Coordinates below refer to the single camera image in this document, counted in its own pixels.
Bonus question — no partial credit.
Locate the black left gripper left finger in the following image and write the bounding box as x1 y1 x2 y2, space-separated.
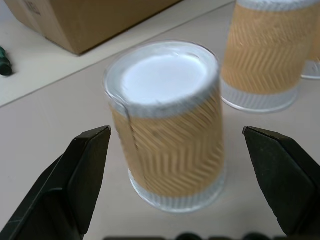
0 125 112 240

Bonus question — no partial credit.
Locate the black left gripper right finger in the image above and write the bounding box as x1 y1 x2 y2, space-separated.
242 126 320 236

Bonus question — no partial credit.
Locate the brown ribbed paper cup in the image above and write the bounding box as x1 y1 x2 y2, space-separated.
103 40 227 214
300 18 320 81
219 0 320 115

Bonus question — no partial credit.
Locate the dark green small object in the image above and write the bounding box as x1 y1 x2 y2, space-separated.
0 46 14 77

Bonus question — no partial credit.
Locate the brown cardboard box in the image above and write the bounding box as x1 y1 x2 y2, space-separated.
3 0 185 56

